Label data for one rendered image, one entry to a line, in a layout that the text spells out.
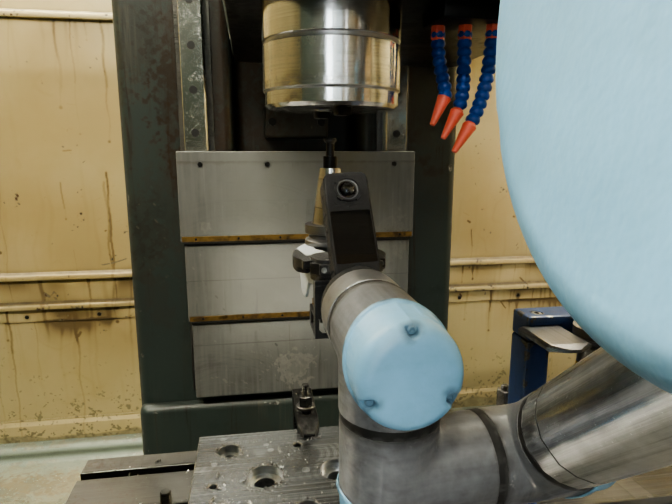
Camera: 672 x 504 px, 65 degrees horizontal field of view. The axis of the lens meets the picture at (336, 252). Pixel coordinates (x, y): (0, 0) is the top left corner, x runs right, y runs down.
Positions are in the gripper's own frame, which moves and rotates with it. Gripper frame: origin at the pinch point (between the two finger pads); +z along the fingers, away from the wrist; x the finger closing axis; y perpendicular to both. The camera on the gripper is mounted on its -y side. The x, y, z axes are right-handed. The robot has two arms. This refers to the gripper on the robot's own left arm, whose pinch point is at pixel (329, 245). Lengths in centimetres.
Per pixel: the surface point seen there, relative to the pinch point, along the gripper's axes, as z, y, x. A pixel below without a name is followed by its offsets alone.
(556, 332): -13.1, 8.3, 23.9
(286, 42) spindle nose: -6.7, -22.8, -5.4
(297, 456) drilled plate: 3.0, 30.9, -4.2
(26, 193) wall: 81, -1, -66
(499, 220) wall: 81, 9, 63
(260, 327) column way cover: 42.4, 25.0, -8.4
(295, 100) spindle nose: -7.2, -17.0, -4.6
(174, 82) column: 46, -25, -23
